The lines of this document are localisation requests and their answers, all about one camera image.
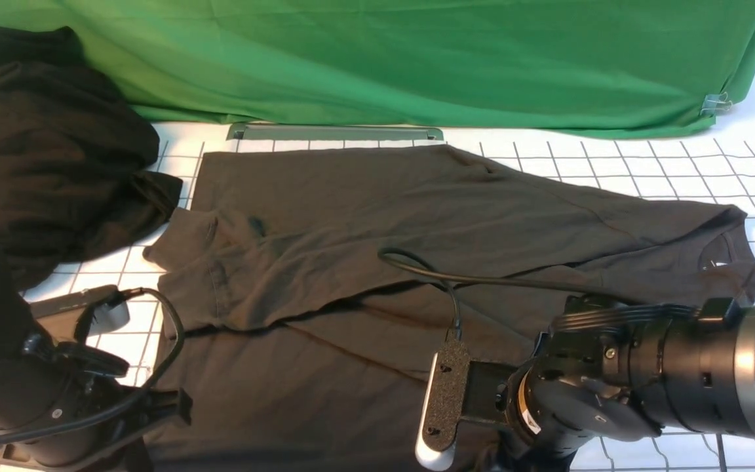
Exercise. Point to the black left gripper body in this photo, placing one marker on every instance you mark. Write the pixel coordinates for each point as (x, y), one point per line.
(81, 419)

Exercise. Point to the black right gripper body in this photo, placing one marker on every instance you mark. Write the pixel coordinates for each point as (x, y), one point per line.
(578, 384)

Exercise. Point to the gray long-sleeve top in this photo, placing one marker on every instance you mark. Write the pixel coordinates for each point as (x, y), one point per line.
(305, 352)

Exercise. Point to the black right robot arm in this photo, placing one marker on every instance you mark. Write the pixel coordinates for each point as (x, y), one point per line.
(705, 359)

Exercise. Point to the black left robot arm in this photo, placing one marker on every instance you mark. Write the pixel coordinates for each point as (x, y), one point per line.
(24, 343)

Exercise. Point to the black crumpled garment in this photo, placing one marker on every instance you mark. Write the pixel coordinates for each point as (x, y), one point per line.
(75, 160)

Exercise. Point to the metal binder clip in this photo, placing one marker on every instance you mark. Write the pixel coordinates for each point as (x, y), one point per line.
(715, 104)

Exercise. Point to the green backdrop cloth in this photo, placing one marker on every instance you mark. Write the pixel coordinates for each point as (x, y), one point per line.
(603, 69)

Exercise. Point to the gray metal bar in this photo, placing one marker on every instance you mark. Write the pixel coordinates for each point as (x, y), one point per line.
(269, 131)

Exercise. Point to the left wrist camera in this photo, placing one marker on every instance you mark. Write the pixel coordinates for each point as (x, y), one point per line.
(77, 316)

